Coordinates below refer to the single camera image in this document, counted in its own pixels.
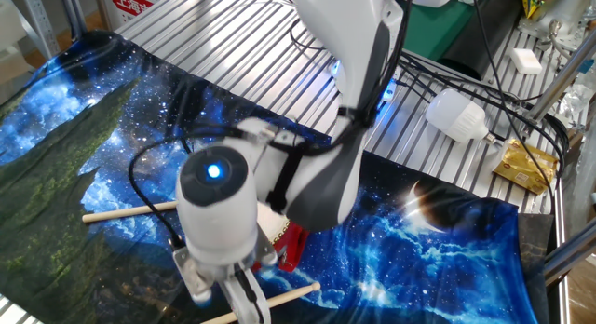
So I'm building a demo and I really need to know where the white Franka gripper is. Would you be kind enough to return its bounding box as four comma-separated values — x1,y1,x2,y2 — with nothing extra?
218,266,273,324

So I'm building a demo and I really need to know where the pale wooden drumstick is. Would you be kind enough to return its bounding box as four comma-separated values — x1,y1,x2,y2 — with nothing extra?
200,281,322,324
82,200,179,224

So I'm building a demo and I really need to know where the red drum with white head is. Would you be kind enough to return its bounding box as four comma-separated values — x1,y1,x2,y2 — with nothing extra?
253,201,292,269

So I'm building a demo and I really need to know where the galaxy print cloth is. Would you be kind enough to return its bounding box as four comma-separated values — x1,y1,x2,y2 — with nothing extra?
0,29,541,324

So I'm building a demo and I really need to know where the white light bulb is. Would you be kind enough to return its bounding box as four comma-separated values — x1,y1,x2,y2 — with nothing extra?
425,88,497,145

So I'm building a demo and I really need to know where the gold foil packet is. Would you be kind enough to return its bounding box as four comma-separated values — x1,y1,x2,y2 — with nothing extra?
492,138,559,196

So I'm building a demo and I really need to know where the red white sign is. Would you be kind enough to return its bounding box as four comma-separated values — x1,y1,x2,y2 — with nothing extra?
109,0,176,25

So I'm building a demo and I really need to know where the green mat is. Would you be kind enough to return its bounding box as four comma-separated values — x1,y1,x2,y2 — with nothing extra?
400,0,485,62

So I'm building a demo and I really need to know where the grey metal shelf leg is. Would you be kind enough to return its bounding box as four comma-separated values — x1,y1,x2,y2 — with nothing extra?
18,0,61,60

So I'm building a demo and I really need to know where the black rolled mat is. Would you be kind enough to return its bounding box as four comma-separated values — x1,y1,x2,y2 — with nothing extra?
440,0,522,81

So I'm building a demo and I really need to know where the white foam block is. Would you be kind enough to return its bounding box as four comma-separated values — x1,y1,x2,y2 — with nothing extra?
509,47,544,76

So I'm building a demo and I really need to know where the yellow snack bag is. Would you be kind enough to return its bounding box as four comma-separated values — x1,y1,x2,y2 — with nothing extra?
520,0,555,20

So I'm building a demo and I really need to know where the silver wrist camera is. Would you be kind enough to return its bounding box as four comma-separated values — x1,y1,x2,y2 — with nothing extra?
171,247,215,306

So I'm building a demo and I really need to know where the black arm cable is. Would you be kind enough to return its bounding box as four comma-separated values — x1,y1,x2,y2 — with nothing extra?
128,0,415,250

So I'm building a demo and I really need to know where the aluminium frame post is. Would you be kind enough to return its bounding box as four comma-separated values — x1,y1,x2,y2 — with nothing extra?
542,230,596,288
525,33,596,125

